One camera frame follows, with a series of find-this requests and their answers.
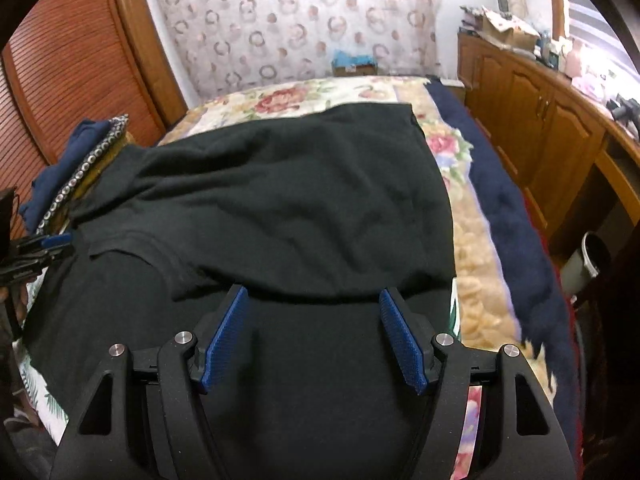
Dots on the wooden window frame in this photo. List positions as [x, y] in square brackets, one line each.
[556, 0]

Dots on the striped window blind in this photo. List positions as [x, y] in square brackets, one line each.
[595, 20]

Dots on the circle print sheer curtain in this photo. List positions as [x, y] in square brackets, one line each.
[300, 25]

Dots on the leaf print bed sheet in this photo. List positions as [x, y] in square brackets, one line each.
[42, 390]

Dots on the wooden sideboard cabinet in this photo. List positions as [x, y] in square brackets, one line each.
[540, 110]

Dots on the open cardboard box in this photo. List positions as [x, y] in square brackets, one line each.
[515, 35]

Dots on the white waste bin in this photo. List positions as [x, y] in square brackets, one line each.
[575, 265]

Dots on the pink cap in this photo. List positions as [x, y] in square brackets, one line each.
[591, 82]

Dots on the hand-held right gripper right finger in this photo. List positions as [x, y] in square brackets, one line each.
[405, 345]

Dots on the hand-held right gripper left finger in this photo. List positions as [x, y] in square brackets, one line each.
[225, 340]

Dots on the navy folded clothes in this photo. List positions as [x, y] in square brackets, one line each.
[55, 175]

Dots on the group of small bottles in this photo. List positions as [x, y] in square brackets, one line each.
[550, 52]

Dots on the pink bottle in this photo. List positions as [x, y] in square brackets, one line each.
[575, 57]

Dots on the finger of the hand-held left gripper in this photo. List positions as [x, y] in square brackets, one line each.
[47, 257]
[55, 240]

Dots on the black t-shirt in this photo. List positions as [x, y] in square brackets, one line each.
[300, 210]

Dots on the small cardboard box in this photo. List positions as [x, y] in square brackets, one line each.
[355, 70]

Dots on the floral cloth bundle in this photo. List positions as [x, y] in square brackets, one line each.
[471, 17]

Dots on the floral blanket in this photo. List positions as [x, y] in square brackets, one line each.
[290, 97]

